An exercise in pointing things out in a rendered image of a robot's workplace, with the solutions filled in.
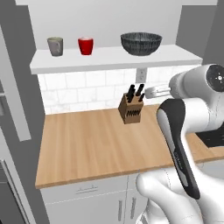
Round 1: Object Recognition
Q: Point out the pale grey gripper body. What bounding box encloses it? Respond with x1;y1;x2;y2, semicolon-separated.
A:
144;86;161;100

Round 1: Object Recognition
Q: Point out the white cabinet shelf board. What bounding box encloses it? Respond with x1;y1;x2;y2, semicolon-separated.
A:
29;44;203;75

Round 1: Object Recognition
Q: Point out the grey open cabinet door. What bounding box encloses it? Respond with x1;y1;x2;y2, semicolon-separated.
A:
175;3;219;56
0;25;32;143

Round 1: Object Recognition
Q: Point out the wooden knife block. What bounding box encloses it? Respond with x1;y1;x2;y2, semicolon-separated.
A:
117;93;145;125

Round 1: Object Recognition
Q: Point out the dark grey ribbed bowl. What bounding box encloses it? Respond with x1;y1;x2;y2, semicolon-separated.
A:
120;31;164;57

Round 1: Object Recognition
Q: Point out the red cup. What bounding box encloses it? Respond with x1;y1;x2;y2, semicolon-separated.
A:
77;37;95;56

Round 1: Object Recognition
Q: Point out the grey mug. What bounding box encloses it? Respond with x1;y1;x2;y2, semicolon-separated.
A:
46;36;64;58

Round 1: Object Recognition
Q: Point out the white cupboard door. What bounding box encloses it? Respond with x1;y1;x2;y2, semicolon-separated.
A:
126;171;151;224
44;189;129;224

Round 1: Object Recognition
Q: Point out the white drawer front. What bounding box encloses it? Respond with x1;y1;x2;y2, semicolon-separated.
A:
39;173;130;206

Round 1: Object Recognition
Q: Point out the grey tall appliance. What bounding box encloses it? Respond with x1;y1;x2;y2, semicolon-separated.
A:
0;87;38;224

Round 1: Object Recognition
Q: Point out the white wall outlet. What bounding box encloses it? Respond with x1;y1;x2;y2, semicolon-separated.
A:
136;67;148;84

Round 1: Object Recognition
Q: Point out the grey cupboard door handle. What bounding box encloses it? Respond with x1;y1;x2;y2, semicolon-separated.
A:
117;199;123;223
129;197;137;221

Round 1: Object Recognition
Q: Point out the grey drawer handle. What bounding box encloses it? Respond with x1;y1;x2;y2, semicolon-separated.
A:
74;185;99;195

